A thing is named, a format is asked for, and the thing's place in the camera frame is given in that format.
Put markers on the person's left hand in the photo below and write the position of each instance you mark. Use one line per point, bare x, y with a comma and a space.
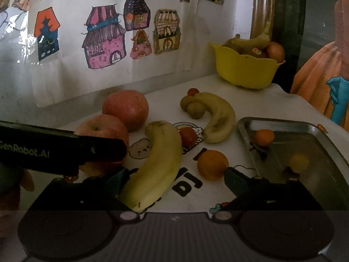
27, 181

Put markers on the round orange fruit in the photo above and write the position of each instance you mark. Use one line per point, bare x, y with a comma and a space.
275, 51

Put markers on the red tomato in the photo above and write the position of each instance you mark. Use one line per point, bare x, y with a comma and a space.
188, 137

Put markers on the wooden frame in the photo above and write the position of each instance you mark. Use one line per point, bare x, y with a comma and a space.
261, 8

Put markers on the yellow plastic bowl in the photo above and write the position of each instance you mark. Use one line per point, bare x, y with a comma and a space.
242, 71

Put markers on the printed white tablecloth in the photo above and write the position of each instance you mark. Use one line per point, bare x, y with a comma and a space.
169, 106

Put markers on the spotted yellow banana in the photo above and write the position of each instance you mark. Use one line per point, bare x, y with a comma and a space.
219, 117

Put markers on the red apple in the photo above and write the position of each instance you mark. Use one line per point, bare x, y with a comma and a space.
101, 129
125, 109

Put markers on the large yellow banana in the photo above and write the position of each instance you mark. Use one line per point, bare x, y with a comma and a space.
156, 163

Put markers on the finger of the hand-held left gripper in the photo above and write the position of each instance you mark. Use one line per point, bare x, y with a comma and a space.
106, 151

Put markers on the dark yellow banana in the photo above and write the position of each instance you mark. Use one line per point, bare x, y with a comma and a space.
245, 42

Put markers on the small yellow fruit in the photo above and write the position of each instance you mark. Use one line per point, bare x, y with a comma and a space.
298, 163

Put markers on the orange dress wall poster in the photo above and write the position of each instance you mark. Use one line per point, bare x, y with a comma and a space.
319, 73

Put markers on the small cherry tomato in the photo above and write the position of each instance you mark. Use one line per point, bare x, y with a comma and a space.
193, 91

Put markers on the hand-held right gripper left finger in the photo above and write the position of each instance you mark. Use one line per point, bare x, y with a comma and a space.
120, 178

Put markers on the brown fruit with sticker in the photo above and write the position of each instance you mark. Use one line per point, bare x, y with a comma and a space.
253, 53

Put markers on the house drawing poster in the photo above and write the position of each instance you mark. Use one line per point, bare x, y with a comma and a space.
103, 32

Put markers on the metal tray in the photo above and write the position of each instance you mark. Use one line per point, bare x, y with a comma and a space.
313, 142

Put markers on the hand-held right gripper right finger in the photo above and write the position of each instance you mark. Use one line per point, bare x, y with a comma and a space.
231, 177

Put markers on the small orange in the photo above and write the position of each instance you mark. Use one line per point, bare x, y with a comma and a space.
264, 137

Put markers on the large orange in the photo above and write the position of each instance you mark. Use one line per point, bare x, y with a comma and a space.
212, 165

